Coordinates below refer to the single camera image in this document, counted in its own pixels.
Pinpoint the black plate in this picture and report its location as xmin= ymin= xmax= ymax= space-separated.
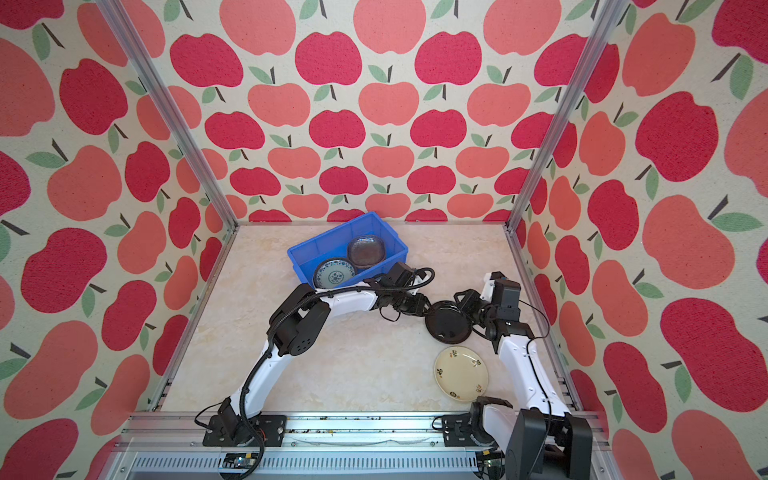
xmin=425 ymin=300 xmax=472 ymax=345

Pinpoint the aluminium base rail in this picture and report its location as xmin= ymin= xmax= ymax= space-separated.
xmin=101 ymin=410 xmax=613 ymax=480

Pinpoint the aluminium frame post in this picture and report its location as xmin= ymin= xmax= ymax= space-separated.
xmin=96 ymin=1 xmax=239 ymax=233
xmin=504 ymin=1 xmax=630 ymax=238

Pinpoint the aluminium frame post left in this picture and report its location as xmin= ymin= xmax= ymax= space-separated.
xmin=96 ymin=1 xmax=239 ymax=233

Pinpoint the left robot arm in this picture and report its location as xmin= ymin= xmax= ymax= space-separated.
xmin=197 ymin=262 xmax=435 ymax=447

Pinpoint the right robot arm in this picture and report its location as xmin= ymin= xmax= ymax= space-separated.
xmin=454 ymin=271 xmax=593 ymax=479

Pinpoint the aluminium frame post right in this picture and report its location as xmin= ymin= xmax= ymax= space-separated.
xmin=504 ymin=1 xmax=630 ymax=238

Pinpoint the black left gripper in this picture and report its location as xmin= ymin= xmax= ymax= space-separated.
xmin=389 ymin=290 xmax=437 ymax=319

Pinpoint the cream yellow plate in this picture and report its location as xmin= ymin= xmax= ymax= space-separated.
xmin=433 ymin=345 xmax=489 ymax=403

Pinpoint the smoky glass plate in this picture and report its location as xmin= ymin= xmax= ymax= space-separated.
xmin=347 ymin=235 xmax=387 ymax=270

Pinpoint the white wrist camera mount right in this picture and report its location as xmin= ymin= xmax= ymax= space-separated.
xmin=480 ymin=271 xmax=507 ymax=302

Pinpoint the blue patterned plate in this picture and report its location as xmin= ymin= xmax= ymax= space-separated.
xmin=313 ymin=258 xmax=356 ymax=289

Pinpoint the blue plastic bin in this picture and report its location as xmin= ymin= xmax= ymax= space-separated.
xmin=287 ymin=212 xmax=409 ymax=289

